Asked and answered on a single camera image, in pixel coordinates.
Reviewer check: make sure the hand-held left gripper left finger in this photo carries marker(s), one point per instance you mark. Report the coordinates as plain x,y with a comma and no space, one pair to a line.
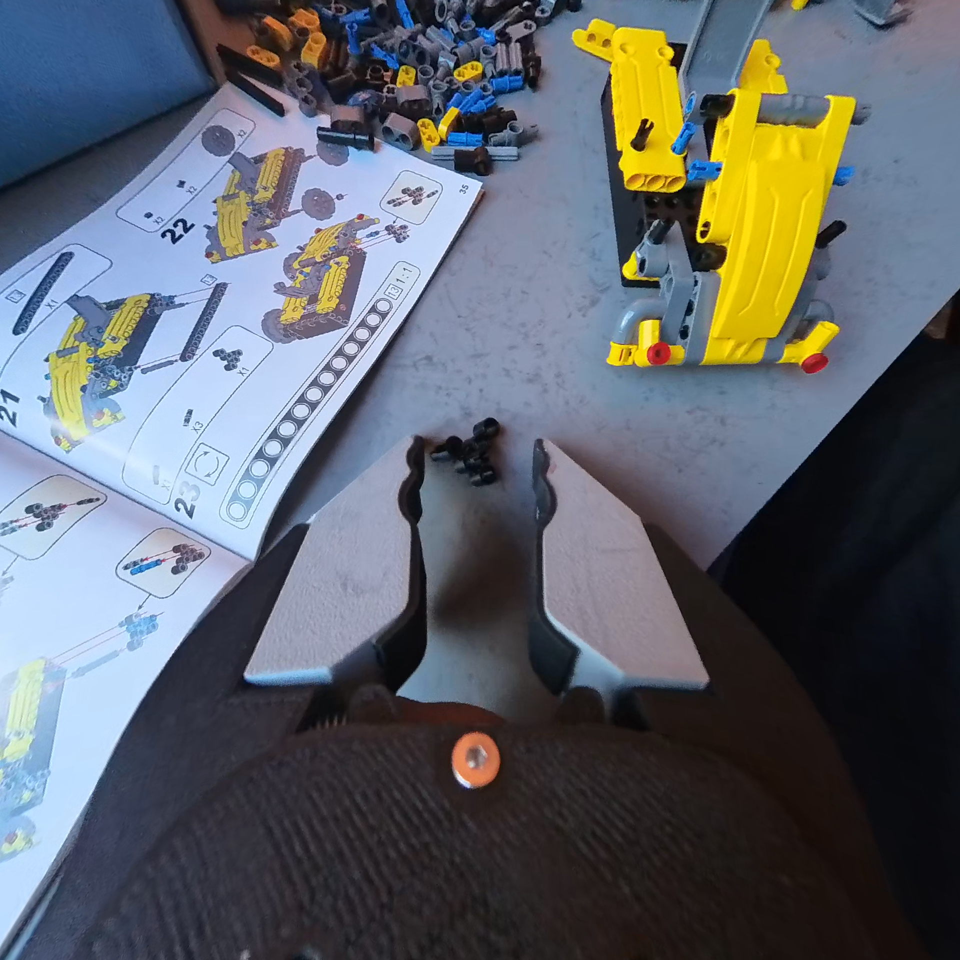
337,585

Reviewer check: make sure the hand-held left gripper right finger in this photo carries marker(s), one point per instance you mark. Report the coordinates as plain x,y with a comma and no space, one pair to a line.
607,585

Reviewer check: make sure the black brick connector assembly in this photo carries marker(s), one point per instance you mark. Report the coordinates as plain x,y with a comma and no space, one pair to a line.
472,454

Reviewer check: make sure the yellow grey brick vehicle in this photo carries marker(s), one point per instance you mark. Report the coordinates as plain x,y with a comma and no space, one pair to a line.
765,225

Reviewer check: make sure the pile of mixed brick parts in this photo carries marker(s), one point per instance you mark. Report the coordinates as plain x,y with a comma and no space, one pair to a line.
420,67

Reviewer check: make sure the grey desk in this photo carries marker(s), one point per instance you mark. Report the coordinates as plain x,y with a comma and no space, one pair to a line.
525,300

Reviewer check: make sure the person's dark clothing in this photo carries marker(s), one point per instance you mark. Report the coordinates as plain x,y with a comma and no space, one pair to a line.
862,600

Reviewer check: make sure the white instruction booklet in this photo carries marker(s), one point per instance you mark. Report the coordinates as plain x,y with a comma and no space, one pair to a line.
90,315

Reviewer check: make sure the grey angled brick panel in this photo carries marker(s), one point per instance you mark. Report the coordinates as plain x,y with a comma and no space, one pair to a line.
881,9

